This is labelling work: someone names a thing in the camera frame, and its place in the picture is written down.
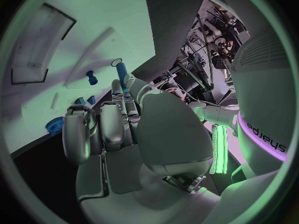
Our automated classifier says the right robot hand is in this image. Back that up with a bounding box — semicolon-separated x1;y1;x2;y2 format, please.
61;72;222;224

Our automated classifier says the blue cylinder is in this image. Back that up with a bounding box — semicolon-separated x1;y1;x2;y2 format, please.
116;62;130;93

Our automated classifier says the white task board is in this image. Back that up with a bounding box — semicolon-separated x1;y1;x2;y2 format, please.
1;0;158;156

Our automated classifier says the glowing light bar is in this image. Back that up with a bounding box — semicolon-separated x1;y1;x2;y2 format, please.
210;124;229;175

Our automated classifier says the cluttered workshop rack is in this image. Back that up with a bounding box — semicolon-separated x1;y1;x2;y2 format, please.
149;0;252;105

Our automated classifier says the blue spool peg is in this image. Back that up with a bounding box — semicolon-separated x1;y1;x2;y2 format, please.
85;70;99;86

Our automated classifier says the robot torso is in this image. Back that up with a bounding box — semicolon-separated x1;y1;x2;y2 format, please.
230;28;294;184

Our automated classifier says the blue gear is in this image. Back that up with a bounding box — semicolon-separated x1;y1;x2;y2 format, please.
45;116;65;136

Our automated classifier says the white cable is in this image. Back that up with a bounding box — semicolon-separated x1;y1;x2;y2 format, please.
160;85;223;108

